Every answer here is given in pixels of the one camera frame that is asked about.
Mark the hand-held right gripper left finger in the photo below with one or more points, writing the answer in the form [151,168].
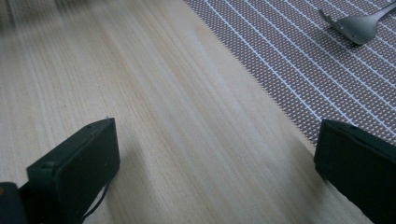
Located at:
[77,168]

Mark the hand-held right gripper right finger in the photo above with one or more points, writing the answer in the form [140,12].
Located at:
[358,161]

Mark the woven striped placemat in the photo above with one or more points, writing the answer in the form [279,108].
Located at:
[295,53]

